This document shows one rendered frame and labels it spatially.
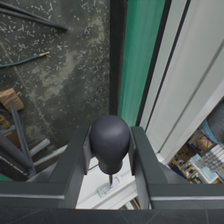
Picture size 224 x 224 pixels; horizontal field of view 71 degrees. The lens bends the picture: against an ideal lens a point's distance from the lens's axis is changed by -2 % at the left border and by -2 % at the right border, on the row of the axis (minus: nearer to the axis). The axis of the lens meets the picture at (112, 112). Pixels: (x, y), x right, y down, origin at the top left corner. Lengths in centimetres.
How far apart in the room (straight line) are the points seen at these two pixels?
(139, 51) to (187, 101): 9
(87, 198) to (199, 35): 30
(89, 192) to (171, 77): 24
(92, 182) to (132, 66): 22
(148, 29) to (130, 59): 3
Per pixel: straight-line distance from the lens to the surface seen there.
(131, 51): 17
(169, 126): 28
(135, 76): 20
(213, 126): 91
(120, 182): 32
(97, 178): 33
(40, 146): 118
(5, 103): 125
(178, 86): 23
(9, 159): 74
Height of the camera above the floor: 98
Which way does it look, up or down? 31 degrees down
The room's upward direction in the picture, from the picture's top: 143 degrees clockwise
